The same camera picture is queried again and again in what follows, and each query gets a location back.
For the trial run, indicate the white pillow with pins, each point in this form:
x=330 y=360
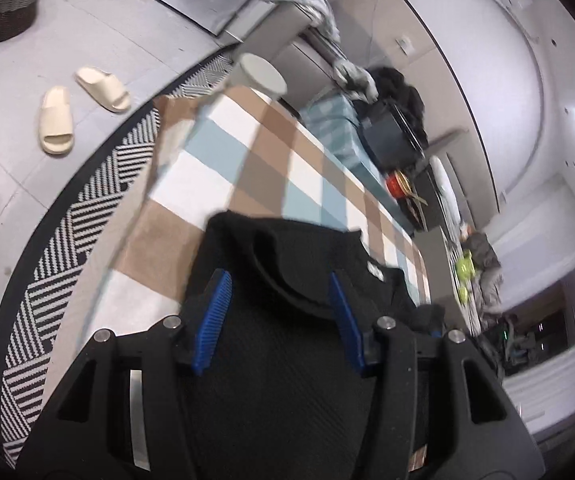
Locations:
x=445 y=190

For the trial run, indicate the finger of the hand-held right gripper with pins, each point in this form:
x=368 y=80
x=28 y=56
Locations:
x=431 y=322

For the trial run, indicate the small grey side table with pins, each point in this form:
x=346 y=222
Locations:
x=435 y=265

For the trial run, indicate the dark grey cooker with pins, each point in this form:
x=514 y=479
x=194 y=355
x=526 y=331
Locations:
x=387 y=135

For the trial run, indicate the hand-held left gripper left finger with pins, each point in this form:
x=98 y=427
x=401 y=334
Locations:
x=212 y=320

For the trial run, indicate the white wall socket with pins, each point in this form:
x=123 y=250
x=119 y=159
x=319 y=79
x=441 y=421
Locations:
x=405 y=45

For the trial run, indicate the large green plush toy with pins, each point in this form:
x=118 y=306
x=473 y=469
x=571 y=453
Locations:
x=465 y=267

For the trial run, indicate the grey white cloth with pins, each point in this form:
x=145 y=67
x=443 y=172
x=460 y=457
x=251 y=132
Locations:
x=357 y=77

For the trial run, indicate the checkered table cloth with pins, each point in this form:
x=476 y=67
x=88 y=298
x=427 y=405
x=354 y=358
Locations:
x=267 y=170

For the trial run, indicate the round white stool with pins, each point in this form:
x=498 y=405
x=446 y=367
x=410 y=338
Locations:
x=262 y=72

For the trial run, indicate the black white striped rug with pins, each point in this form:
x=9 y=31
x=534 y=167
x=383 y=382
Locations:
x=67 y=260

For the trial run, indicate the cream slipper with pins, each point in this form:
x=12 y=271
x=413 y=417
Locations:
x=104 y=87
x=57 y=125

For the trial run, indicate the black knit sweater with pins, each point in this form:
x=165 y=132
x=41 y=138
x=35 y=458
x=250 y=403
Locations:
x=287 y=400

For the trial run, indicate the dark food tray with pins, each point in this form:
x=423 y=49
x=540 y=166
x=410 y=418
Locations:
x=425 y=215

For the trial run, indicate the grey clothes heap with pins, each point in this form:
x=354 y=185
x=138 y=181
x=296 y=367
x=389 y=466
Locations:
x=485 y=265

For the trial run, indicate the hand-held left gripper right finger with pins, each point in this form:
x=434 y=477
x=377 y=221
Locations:
x=350 y=325

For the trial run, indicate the light blue table cover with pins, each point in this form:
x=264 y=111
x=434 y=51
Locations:
x=337 y=130

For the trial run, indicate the grey sofa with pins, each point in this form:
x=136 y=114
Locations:
x=297 y=60

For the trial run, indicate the small green plush toy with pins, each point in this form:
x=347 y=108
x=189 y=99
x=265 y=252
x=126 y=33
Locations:
x=463 y=294

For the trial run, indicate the black jacket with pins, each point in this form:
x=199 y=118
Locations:
x=402 y=90

